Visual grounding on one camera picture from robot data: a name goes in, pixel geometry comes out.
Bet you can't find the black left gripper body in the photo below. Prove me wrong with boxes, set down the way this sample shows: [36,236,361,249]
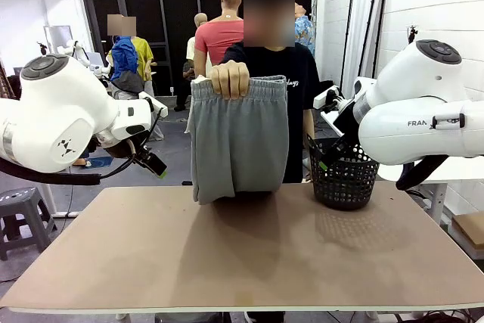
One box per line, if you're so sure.
[107,132,152,160]

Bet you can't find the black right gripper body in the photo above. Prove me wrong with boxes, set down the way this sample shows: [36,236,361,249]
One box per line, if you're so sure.
[332,98,360,142]

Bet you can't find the black mesh basket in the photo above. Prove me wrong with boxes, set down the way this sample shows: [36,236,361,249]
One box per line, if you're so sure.
[307,133,380,211]

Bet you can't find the grey training pants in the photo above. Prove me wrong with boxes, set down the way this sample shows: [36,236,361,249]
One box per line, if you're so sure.
[188,75,290,206]

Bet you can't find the person's right hand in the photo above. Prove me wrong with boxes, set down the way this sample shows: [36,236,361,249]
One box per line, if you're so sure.
[209,61,250,101]

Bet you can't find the person in black t-shirt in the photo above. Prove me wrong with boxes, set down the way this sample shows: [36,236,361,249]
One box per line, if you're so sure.
[219,0,322,185]

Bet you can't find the seated person in dark clothes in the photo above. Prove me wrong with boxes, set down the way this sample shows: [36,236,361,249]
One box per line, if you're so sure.
[174,58,197,112]

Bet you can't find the mannequin in yellow shirt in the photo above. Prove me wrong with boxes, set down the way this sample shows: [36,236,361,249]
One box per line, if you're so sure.
[130,16,166,142]

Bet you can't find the mannequin in floral blue shirt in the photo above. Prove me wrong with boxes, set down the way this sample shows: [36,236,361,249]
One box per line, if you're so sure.
[293,2,317,60]

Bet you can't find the large white table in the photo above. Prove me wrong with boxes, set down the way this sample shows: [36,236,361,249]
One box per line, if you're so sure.
[377,155,484,225]

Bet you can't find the grey plastic stool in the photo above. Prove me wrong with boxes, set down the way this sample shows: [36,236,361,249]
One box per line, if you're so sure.
[0,186,58,262]

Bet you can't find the mannequin in red shirt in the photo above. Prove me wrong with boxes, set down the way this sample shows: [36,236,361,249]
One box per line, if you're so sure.
[194,0,245,78]

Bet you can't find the bald mannequin in white shirt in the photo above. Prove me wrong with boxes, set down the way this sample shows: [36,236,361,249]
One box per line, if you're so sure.
[186,12,209,63]

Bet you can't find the brown cardboard box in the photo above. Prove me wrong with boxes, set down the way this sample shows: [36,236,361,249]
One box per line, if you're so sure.
[451,212,484,259]

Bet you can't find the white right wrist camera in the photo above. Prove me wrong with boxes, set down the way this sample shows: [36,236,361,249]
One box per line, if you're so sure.
[313,86,346,113]

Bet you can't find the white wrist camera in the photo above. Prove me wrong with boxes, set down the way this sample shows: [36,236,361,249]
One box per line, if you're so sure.
[313,86,346,113]
[138,90,169,112]

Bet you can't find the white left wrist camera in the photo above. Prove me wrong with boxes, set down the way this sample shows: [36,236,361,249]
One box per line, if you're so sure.
[138,90,169,112]

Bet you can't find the black wall conduit pipes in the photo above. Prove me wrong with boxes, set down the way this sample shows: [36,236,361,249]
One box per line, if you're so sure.
[337,0,391,89]

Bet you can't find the grey framed wall board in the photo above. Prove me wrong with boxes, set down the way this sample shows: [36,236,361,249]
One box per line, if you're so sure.
[43,25,73,57]

